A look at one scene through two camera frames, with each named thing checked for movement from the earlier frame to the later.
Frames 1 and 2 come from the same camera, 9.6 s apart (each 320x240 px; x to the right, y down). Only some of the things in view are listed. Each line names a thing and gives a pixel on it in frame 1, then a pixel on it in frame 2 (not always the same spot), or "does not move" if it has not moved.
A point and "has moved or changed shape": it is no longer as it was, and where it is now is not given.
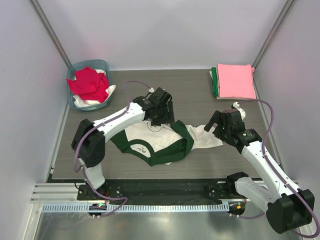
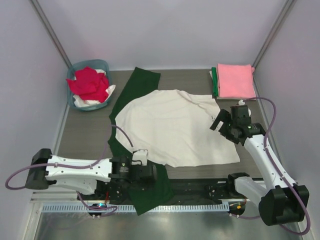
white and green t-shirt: x=163 y=143 has moved or changed shape
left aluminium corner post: x=36 y=7 does not move
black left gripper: x=168 y=117 → x=141 y=185
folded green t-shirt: x=214 y=77 does not move
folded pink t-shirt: x=236 y=81 does not move
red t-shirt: x=89 y=84 does not move
